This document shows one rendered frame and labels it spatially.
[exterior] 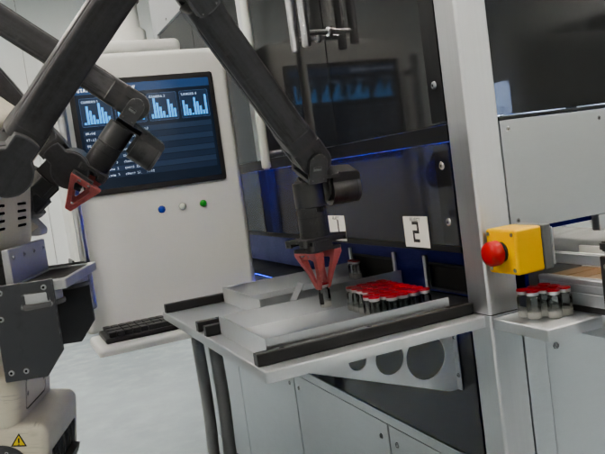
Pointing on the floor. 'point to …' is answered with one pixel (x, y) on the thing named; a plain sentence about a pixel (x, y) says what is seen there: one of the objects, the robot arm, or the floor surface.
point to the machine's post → (483, 220)
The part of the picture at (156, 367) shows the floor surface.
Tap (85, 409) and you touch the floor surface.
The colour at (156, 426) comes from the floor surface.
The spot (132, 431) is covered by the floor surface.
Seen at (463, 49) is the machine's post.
